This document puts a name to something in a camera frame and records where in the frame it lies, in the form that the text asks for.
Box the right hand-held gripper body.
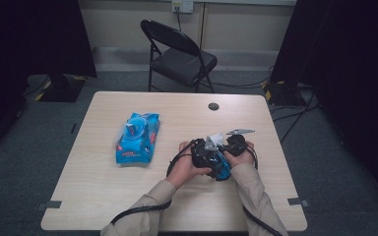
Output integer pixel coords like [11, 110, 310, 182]
[224, 128, 256, 158]

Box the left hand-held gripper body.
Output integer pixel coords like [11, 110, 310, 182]
[191, 135, 226, 171]

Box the blue toy car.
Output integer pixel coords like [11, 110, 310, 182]
[208, 150, 232, 182]

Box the white wet wipe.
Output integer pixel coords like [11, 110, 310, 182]
[209, 132, 226, 148]

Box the blue wet wipes pack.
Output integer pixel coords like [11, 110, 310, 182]
[113, 112, 161, 166]

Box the person's right hand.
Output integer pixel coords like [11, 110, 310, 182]
[223, 141, 256, 169]

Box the person's left hand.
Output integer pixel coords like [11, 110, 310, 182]
[164, 141, 213, 191]

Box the black stand base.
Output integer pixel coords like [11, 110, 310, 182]
[35, 73, 89, 103]
[262, 80, 308, 107]

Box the grey tape piece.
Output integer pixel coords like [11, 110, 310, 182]
[35, 200, 63, 211]
[286, 197, 310, 207]

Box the black folding chair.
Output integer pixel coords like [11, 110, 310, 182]
[140, 19, 219, 94]

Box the black curtain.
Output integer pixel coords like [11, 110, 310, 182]
[0, 0, 98, 165]
[270, 0, 378, 210]

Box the black floor cable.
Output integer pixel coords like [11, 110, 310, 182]
[206, 65, 274, 89]
[270, 89, 321, 146]

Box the right hand-held gripper cable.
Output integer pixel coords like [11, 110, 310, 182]
[242, 147, 284, 236]

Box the hand-held gripper cable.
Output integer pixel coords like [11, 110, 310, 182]
[110, 140, 198, 226]
[242, 147, 284, 236]

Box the left hand-held gripper cable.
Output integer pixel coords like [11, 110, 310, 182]
[110, 140, 198, 226]

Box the black wall socket cable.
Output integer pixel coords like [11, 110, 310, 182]
[175, 6, 182, 32]

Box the white wall socket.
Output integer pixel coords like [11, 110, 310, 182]
[171, 0, 195, 15]

